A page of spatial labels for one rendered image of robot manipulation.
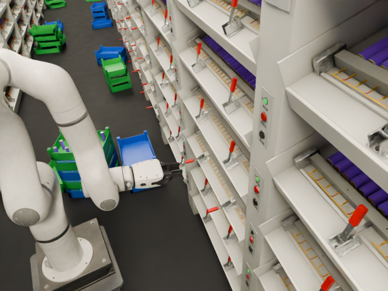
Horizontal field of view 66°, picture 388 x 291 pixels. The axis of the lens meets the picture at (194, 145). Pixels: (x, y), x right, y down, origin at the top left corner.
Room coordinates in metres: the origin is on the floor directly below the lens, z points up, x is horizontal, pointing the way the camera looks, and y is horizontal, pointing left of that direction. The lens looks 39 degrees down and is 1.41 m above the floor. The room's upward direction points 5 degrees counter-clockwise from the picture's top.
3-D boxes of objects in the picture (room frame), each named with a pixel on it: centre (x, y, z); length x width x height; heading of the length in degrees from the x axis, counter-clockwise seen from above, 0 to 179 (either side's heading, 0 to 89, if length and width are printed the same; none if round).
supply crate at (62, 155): (1.40, 0.65, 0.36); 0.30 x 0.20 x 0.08; 85
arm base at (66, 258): (0.66, 0.52, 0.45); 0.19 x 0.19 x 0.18
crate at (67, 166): (1.40, 0.65, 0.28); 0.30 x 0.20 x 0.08; 85
